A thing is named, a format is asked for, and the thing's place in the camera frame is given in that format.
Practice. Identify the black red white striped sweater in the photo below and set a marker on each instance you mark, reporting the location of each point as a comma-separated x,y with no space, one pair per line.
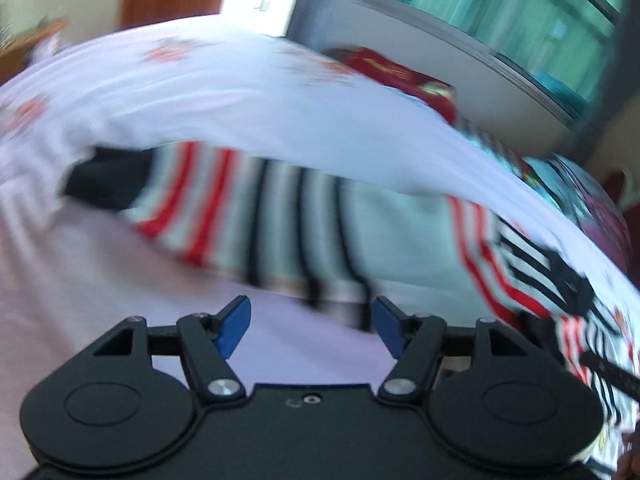
310,230

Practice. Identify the brown wooden furniture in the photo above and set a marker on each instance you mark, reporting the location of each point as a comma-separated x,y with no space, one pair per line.
25,50

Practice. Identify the white floral bedsheet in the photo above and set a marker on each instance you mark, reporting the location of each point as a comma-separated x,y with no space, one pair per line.
200,95

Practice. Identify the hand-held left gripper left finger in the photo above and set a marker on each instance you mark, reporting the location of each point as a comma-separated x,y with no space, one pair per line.
234,325

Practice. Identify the red pillow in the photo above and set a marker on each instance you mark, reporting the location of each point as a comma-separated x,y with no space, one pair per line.
400,77

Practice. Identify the pile of folded clothes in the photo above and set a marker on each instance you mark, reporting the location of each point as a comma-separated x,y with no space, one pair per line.
585,200

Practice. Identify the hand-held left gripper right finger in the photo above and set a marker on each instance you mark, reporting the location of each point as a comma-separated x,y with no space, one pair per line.
387,325

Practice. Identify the grey white striped pillow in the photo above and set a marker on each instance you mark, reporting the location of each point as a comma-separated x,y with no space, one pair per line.
487,142

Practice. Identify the window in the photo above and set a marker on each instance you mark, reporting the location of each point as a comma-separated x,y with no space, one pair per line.
500,15

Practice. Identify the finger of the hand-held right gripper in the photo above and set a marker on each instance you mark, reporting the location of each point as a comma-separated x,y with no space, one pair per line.
570,280

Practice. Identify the grey curtain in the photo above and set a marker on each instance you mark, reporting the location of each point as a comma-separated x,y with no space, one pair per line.
612,60
330,0

